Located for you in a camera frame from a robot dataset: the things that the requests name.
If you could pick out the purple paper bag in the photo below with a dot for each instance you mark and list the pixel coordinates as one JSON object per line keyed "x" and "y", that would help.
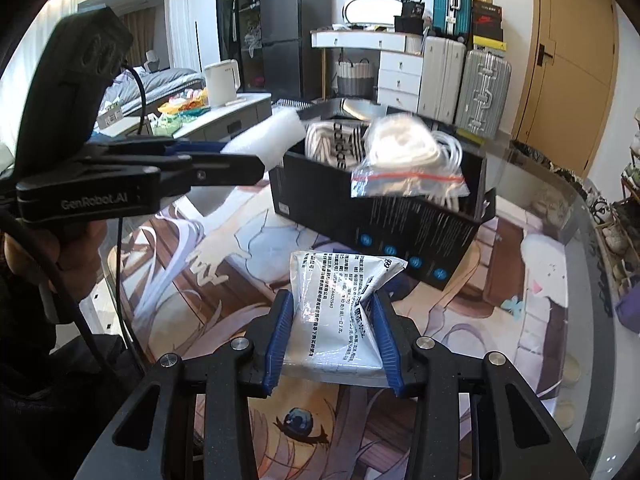
{"x": 629, "y": 310}

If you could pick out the grey white striped cloth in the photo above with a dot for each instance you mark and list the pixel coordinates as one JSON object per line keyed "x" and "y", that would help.
{"x": 340, "y": 147}

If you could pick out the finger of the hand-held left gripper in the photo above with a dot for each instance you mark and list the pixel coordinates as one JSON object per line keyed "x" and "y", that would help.
{"x": 200, "y": 146}
{"x": 215, "y": 172}

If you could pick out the grey side table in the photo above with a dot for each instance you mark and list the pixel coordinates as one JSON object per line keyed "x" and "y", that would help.
{"x": 225, "y": 117}

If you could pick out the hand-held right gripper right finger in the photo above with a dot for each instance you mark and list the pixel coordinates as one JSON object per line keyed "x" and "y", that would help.
{"x": 387, "y": 345}

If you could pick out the black storage box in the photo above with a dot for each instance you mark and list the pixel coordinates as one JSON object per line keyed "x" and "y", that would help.
{"x": 400, "y": 230}

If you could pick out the black shoebox red logo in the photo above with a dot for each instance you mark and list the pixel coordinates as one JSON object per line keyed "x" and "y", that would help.
{"x": 487, "y": 26}

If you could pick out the white green plastic packet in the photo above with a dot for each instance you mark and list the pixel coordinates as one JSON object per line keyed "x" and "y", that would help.
{"x": 330, "y": 320}

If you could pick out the oval mirror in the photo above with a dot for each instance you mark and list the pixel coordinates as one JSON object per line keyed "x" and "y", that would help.
{"x": 372, "y": 12}

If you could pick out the white vanity desk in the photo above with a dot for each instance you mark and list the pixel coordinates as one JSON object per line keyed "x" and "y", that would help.
{"x": 395, "y": 70}

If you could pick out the dark glass wardrobe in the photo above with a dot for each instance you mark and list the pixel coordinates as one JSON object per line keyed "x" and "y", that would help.
{"x": 240, "y": 25}

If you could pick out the white electric kettle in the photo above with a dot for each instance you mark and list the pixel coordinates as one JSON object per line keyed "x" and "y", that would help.
{"x": 222, "y": 85}

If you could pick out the grey bed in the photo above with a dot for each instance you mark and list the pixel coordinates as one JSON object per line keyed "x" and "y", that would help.
{"x": 160, "y": 85}

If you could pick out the teal suitcase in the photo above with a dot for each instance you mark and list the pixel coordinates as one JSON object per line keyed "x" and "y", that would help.
{"x": 452, "y": 0}

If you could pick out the white foam sheet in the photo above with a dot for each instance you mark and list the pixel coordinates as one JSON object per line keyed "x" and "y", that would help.
{"x": 270, "y": 135}

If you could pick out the printed table mat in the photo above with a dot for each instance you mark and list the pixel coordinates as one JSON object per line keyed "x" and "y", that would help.
{"x": 500, "y": 260}

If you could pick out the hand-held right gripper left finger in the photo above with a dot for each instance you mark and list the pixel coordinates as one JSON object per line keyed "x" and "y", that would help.
{"x": 277, "y": 340}

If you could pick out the white suitcase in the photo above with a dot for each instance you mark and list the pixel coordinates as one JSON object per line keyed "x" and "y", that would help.
{"x": 442, "y": 80}

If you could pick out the person's left hand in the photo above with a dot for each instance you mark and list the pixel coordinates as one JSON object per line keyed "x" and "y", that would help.
{"x": 80, "y": 255}

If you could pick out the wooden shoe rack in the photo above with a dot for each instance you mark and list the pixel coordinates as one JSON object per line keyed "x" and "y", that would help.
{"x": 625, "y": 180}

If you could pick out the pile of colourful packets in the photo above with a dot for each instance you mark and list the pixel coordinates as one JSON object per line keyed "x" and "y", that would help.
{"x": 182, "y": 110}

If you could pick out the woven laundry basket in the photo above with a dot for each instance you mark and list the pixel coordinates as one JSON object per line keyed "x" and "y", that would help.
{"x": 356, "y": 82}

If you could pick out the black bag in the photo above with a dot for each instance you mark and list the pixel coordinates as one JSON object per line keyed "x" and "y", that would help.
{"x": 410, "y": 15}

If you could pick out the rows of assorted shoes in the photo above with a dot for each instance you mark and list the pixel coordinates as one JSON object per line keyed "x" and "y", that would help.
{"x": 612, "y": 240}

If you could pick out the dark grey fridge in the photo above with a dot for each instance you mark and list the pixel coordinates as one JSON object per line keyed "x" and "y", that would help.
{"x": 295, "y": 35}

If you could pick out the yellow black shoebox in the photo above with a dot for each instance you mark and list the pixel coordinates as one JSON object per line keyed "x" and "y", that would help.
{"x": 489, "y": 42}

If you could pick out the tan wooden door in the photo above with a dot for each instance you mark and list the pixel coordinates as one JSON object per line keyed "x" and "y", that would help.
{"x": 570, "y": 70}

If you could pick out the silver suitcase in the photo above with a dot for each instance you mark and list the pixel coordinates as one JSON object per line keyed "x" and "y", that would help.
{"x": 482, "y": 90}

